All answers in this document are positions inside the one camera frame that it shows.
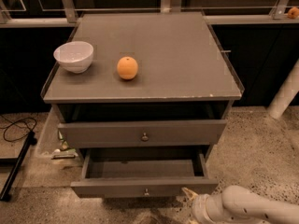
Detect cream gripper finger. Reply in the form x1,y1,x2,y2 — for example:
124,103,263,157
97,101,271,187
182,187,198,201

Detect grey drawer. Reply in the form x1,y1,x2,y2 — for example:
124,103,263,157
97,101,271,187
71,147,218,198
58,119,226,148

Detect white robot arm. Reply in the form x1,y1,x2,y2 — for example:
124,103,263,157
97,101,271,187
182,186,299,224

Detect grey top drawer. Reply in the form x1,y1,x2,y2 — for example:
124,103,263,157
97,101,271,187
58,119,226,148

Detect floor clutter items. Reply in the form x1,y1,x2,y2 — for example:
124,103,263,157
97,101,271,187
51,133,78,160

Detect white pipe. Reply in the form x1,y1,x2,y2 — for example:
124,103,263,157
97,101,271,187
267,59,299,119

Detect orange fruit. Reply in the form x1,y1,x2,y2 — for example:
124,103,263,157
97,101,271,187
117,57,138,80

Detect black floor bar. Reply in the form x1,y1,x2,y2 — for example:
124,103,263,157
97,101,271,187
0,131,37,202

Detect white bowl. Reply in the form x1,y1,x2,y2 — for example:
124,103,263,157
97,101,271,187
53,41,94,74

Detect small orange fruit background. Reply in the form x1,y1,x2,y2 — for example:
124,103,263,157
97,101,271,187
287,7,299,19

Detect black cable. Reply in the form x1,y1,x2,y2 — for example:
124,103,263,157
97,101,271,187
0,114,37,143

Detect metal railing frame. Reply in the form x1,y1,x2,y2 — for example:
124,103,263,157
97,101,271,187
0,0,299,28

